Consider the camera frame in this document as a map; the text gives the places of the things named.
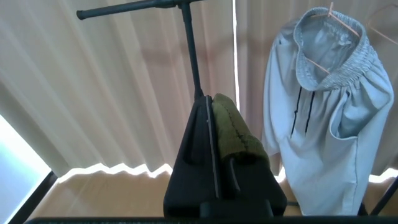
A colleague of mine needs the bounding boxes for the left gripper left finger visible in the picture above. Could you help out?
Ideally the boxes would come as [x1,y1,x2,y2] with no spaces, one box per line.
[163,95,220,218]

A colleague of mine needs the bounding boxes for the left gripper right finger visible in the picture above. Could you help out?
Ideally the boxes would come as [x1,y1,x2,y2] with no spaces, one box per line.
[218,156,288,218]

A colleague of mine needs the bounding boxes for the green long-sleeved shirt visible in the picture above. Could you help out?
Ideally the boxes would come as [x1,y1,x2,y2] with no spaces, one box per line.
[211,93,271,166]

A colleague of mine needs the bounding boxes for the black clothes rack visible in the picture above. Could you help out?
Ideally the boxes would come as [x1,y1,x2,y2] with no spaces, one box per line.
[76,0,398,217]

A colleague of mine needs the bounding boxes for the pale grey shorts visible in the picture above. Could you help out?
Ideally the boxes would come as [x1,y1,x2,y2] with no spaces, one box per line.
[261,6,395,217]

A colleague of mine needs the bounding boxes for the beige curtain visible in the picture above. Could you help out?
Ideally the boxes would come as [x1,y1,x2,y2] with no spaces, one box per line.
[0,0,398,178]

